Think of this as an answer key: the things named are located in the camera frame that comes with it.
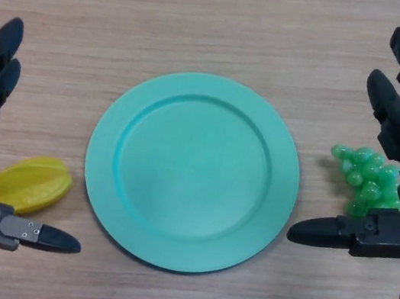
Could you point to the yellow starfruit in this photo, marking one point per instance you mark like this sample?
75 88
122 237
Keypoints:
35 182

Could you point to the green round plate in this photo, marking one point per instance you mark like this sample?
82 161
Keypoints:
192 171

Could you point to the green grape bunch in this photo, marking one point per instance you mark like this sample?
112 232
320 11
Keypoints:
368 187

